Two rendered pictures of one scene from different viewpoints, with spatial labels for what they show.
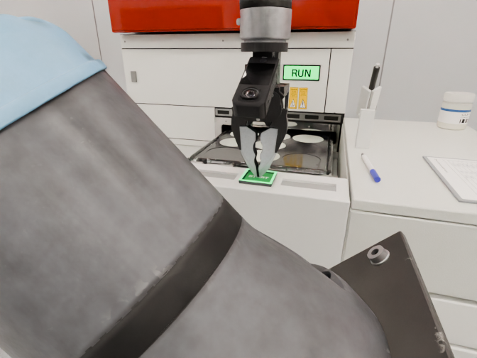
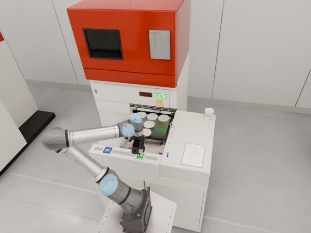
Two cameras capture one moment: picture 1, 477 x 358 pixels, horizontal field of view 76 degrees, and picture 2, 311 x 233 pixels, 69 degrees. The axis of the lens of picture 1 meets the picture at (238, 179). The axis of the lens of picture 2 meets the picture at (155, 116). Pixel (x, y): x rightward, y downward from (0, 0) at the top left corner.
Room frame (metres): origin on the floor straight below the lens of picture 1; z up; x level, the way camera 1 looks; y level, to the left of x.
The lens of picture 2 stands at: (-0.59, -0.19, 2.22)
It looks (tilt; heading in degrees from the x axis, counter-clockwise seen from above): 40 degrees down; 1
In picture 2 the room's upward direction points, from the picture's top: 4 degrees counter-clockwise
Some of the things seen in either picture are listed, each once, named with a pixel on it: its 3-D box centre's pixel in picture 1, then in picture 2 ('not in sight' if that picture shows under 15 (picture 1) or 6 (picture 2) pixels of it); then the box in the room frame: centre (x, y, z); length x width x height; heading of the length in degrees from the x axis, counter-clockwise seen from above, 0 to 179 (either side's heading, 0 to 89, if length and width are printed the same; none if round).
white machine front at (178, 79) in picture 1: (226, 94); (133, 99); (1.13, 0.04, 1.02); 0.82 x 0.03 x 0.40; 74
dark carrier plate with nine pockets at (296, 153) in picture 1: (269, 145); (149, 124); (0.90, -0.09, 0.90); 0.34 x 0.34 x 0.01; 74
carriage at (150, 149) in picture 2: not in sight; (142, 149); (0.65, -0.04, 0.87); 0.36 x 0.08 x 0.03; 74
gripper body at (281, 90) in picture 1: (264, 84); (139, 138); (0.51, -0.04, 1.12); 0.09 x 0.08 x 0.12; 164
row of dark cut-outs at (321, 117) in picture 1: (275, 115); (152, 107); (1.07, -0.13, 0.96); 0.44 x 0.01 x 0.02; 74
